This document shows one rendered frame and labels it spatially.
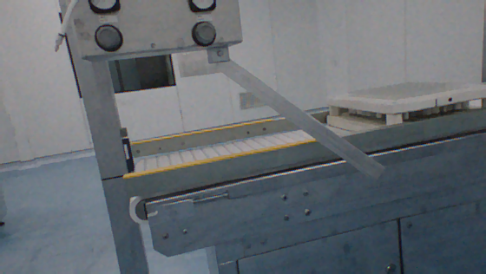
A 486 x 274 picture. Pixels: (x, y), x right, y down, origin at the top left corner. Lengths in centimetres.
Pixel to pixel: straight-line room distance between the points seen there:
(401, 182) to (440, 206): 15
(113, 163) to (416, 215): 66
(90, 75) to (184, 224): 40
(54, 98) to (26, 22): 102
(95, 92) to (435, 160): 70
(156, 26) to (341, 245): 54
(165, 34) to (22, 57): 533
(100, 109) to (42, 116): 497
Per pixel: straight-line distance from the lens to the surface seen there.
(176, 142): 83
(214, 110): 582
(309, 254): 75
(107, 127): 84
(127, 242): 91
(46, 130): 581
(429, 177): 77
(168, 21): 51
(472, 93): 82
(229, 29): 52
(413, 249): 88
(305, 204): 64
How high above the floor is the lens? 106
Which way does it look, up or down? 12 degrees down
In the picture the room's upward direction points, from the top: 7 degrees counter-clockwise
